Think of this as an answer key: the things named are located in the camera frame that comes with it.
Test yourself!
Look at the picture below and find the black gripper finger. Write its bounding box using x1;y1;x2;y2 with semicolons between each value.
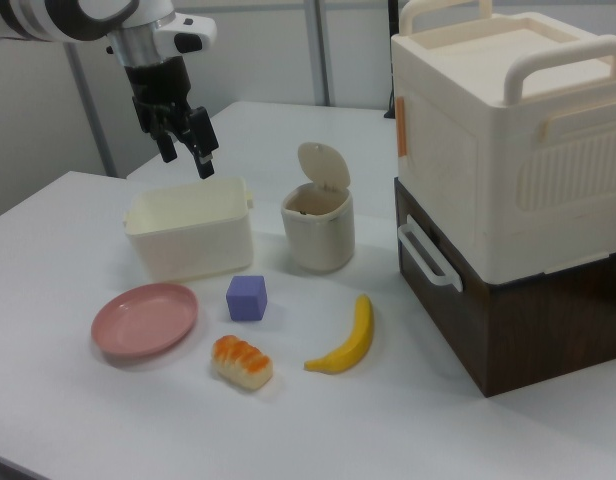
180;105;221;181
155;128;179;164

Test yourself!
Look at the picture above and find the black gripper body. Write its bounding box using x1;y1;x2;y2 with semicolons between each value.
123;55;193;139

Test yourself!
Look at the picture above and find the small cream lidded trash can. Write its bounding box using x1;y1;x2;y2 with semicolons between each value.
280;141;356;274

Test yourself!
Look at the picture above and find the cream rectangular plastic bin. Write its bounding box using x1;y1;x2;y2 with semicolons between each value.
123;175;257;284

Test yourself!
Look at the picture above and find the purple cube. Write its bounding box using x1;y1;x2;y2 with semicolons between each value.
225;274;268;323

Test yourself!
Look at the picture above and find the pink plastic plate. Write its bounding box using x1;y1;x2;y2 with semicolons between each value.
90;282;200;358

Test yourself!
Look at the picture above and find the toy bread loaf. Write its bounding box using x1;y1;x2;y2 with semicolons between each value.
210;334;275;392

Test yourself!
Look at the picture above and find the yellow toy banana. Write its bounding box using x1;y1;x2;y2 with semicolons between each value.
303;293;375;374

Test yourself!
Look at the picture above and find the dark wooden drawer cabinet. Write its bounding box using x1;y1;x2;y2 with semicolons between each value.
393;177;616;399

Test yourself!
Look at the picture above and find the orange door handle strip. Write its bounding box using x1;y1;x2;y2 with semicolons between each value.
396;97;409;159

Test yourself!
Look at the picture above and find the black hanging cable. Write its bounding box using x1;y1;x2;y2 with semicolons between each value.
383;0;399;120

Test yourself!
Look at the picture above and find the white drawer handle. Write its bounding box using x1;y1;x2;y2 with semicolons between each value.
397;214;464;292

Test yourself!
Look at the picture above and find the cream toy box with handles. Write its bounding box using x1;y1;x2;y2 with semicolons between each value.
390;0;616;285

